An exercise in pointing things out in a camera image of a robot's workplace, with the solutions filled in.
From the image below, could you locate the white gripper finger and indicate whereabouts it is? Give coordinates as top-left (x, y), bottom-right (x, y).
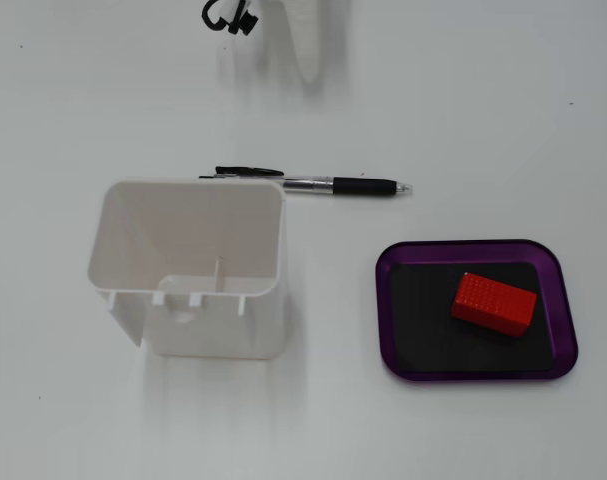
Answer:
top-left (278, 0), bottom-right (324, 85)

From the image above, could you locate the red textured cube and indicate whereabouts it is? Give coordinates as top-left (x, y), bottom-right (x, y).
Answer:
top-left (450, 272), bottom-right (538, 340)

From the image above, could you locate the white plastic open box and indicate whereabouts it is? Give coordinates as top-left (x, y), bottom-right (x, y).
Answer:
top-left (86, 178), bottom-right (290, 361)

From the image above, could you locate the black grip clear pen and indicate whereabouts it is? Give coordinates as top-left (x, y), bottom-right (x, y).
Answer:
top-left (198, 166), bottom-right (415, 199)

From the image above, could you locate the black tray mat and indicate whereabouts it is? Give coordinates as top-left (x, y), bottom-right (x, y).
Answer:
top-left (390, 261), bottom-right (557, 374)

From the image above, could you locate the purple metal tray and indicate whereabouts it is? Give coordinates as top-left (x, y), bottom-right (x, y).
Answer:
top-left (375, 239), bottom-right (580, 385)

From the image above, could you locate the black cable with plug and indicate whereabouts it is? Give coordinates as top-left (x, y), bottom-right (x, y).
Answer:
top-left (201, 0), bottom-right (260, 36)

